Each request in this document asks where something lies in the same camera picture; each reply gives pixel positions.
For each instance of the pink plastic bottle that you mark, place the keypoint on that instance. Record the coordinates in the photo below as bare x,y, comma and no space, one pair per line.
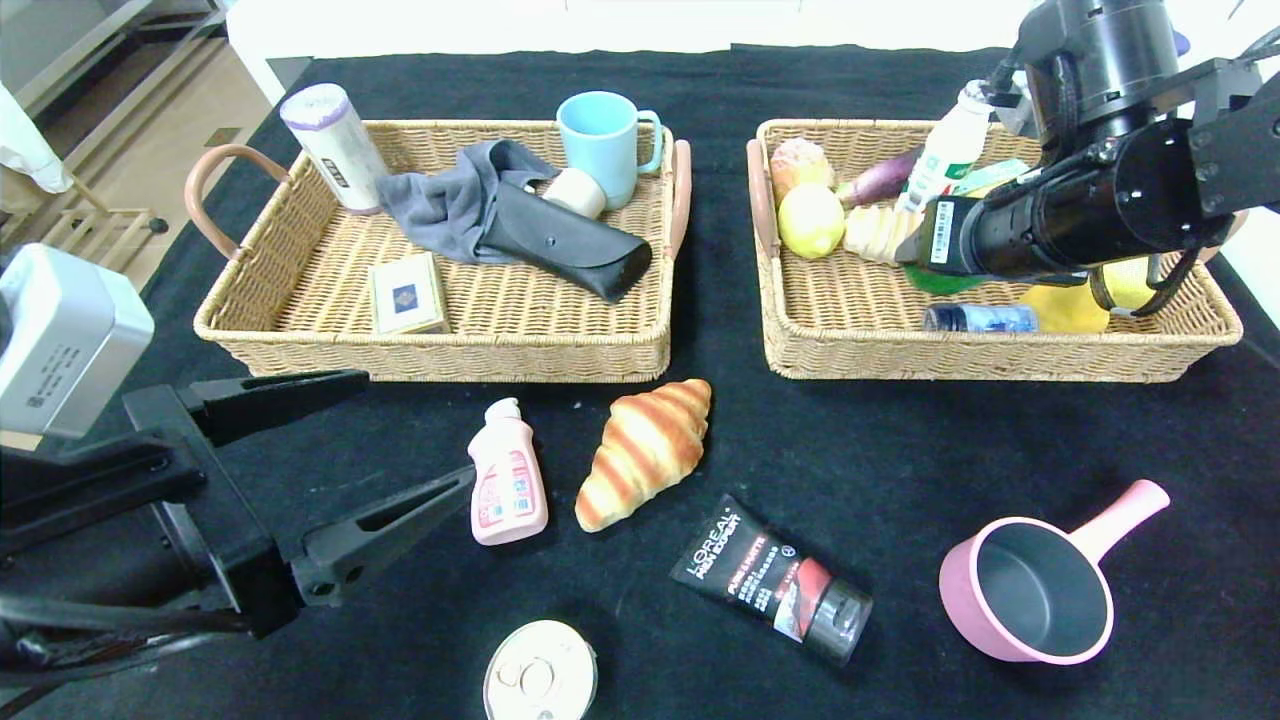
505,480

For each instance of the beige card box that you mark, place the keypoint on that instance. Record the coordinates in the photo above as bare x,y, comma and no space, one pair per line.
405,295

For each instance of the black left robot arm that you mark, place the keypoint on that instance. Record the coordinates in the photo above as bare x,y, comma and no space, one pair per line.
70,490

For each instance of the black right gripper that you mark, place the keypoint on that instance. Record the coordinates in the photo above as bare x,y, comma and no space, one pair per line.
944,238

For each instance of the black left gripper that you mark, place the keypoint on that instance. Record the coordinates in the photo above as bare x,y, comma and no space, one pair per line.
215,505

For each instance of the small beige cup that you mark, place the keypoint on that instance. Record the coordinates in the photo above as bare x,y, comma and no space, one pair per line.
575,193

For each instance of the black glasses case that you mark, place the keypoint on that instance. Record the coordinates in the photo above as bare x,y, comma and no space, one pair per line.
560,245

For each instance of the yellow mango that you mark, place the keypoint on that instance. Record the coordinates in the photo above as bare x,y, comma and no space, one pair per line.
1135,283

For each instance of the round tin can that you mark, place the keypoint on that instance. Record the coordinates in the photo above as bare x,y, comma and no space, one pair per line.
540,670

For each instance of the white tumbler with purple lid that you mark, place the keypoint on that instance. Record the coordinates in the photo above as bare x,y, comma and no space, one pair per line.
335,150

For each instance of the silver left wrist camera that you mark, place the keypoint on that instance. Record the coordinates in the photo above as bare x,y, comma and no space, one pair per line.
70,340

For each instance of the white milk drink bottle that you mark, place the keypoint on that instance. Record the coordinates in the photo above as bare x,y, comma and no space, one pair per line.
945,160

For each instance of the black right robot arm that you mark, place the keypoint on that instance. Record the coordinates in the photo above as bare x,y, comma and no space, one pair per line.
1120,200

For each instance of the light blue mug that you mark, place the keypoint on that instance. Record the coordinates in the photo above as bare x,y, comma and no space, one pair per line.
600,140

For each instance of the white hanging cloth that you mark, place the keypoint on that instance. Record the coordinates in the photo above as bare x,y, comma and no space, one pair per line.
25,150

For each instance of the pink saucepan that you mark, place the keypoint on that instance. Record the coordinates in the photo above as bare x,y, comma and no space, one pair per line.
1040,590

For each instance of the black cosmetic tube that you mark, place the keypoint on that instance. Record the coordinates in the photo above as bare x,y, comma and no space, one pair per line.
760,575

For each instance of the orange pink peach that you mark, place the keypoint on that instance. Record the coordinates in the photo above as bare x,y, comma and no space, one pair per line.
800,165

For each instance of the toy croissant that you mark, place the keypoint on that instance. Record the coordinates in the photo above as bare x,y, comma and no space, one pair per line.
645,450

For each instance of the purple eggplant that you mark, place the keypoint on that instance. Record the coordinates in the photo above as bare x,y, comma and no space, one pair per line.
875,180

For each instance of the grey shelf frame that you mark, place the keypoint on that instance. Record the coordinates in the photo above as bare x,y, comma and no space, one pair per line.
175,35

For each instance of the wooden rack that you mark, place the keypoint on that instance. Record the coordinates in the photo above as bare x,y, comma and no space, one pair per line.
90,235

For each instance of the sliced bread loaf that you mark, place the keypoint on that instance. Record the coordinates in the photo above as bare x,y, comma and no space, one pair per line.
875,232

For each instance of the green lime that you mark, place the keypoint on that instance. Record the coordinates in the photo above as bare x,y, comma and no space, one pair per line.
940,282

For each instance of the grey cloth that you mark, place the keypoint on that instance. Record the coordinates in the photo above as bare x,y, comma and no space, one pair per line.
440,210

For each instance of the black table cloth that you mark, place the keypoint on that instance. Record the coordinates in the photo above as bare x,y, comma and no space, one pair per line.
480,75

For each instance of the yellow lemon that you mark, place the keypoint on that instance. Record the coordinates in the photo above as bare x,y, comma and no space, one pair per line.
810,220

